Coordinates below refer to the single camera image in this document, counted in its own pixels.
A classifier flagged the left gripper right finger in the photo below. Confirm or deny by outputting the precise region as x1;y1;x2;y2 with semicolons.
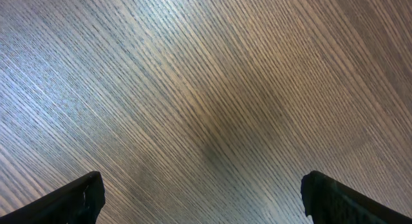
301;171;411;224

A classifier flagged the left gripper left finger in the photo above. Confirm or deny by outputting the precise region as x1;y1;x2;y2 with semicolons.
1;171;106;224

